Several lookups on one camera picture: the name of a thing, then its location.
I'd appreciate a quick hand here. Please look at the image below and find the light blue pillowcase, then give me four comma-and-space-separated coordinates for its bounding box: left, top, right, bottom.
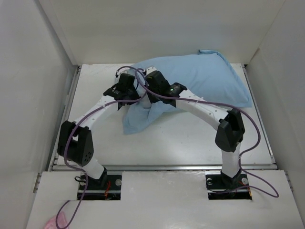
122, 50, 252, 135

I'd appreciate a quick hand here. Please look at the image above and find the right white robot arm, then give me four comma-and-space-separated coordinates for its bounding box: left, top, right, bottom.
145, 67, 245, 188

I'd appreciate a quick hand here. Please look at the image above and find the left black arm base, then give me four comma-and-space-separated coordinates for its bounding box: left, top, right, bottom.
74, 173, 122, 200

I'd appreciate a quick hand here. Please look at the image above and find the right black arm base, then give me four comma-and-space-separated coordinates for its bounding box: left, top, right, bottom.
205, 172, 252, 200

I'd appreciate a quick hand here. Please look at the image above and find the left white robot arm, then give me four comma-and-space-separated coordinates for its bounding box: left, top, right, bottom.
57, 73, 140, 189

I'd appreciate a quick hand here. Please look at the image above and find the pink cloth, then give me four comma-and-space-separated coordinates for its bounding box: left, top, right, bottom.
44, 212, 69, 229

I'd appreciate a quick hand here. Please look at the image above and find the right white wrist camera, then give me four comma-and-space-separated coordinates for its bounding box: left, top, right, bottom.
146, 66, 157, 76

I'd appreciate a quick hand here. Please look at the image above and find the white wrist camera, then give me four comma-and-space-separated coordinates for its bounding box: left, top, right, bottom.
146, 66, 157, 76
115, 70, 127, 79

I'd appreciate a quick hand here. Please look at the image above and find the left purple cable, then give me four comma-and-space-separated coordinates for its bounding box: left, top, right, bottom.
55, 66, 150, 229

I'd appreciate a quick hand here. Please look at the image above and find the purple cable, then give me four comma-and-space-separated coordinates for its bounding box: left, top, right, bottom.
55, 66, 150, 229
134, 68, 280, 198

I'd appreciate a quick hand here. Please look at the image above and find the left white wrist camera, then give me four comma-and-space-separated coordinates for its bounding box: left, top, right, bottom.
115, 70, 127, 79

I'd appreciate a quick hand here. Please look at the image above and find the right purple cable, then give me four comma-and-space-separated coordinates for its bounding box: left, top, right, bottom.
134, 68, 280, 198

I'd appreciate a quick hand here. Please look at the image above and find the aluminium left rail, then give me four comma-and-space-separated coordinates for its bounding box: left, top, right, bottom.
46, 65, 81, 172

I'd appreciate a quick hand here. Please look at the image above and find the aluminium rail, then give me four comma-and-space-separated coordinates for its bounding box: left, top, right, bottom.
49, 164, 277, 171
46, 65, 81, 172

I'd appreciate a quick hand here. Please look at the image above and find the aluminium front rail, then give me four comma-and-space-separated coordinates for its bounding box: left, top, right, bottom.
49, 164, 277, 171

